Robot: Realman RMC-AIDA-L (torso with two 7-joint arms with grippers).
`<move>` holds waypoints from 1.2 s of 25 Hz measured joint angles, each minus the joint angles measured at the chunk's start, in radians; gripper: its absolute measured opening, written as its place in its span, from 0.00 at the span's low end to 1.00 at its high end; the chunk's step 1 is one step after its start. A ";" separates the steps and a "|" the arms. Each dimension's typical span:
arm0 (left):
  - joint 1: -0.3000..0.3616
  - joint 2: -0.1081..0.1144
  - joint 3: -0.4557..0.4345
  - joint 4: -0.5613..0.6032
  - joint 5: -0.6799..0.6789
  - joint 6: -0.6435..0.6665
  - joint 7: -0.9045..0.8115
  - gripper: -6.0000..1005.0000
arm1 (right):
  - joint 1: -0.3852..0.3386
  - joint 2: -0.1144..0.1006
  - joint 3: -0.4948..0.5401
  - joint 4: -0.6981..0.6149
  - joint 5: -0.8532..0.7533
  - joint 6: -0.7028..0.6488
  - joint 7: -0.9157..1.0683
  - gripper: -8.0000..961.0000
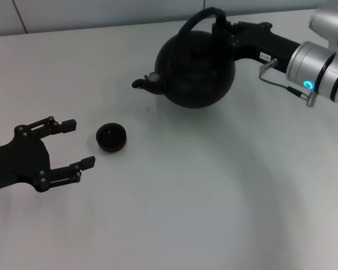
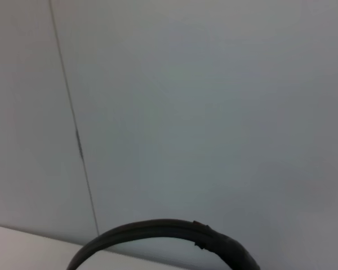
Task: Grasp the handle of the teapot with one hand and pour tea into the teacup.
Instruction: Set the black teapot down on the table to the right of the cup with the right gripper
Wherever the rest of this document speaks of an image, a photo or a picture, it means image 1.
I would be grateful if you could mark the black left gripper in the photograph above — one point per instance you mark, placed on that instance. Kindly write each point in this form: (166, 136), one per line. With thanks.
(19, 163)

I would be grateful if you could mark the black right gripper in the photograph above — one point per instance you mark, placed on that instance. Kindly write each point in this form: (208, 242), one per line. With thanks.
(264, 45)

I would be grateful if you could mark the black small teacup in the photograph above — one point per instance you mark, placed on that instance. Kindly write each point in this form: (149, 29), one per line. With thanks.
(111, 137)

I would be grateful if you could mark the black round teapot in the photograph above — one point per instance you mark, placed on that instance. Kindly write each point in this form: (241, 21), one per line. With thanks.
(197, 76)

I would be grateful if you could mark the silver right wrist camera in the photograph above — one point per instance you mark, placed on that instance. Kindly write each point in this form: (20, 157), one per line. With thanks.
(326, 24)

